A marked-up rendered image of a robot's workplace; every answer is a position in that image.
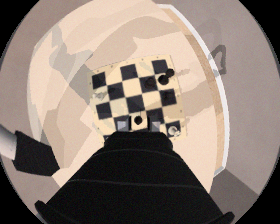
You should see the black chess piece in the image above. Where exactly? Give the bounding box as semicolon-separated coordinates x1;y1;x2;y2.
158;68;175;85

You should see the black and cream chessboard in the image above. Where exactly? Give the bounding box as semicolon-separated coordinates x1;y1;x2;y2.
87;54;186;147

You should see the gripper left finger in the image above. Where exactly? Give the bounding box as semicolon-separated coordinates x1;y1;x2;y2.
117;116;132;131

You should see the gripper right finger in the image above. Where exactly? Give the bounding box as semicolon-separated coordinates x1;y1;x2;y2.
147;116;160;132

